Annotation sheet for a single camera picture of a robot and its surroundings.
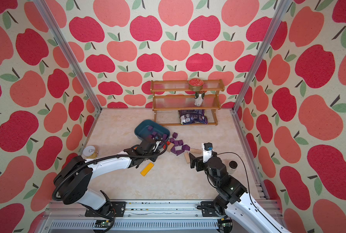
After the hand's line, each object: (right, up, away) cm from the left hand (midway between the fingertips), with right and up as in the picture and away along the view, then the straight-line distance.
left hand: (158, 152), depth 88 cm
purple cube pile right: (+14, +5, +10) cm, 18 cm away
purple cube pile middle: (+11, +4, +10) cm, 16 cm away
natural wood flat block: (+25, -1, +8) cm, 26 cm away
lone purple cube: (+10, +10, +13) cm, 19 cm away
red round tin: (+24, +43, +2) cm, 49 cm away
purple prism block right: (+18, +2, +10) cm, 20 cm away
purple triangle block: (+13, -1, +8) cm, 15 cm away
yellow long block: (-7, -10, 0) cm, 12 cm away
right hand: (+23, +2, -13) cm, 27 cm away
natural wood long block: (+18, -4, +4) cm, 19 cm away
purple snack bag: (+24, +23, +16) cm, 37 cm away
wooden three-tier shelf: (+10, +34, +32) cm, 48 cm away
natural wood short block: (+7, +2, +10) cm, 12 cm away
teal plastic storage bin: (-12, +15, +19) cm, 27 cm away
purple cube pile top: (+8, +7, +11) cm, 15 cm away
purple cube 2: (+3, +9, +10) cm, 14 cm away
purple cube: (-5, +11, +15) cm, 19 cm away
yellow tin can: (-44, 0, +2) cm, 44 cm away
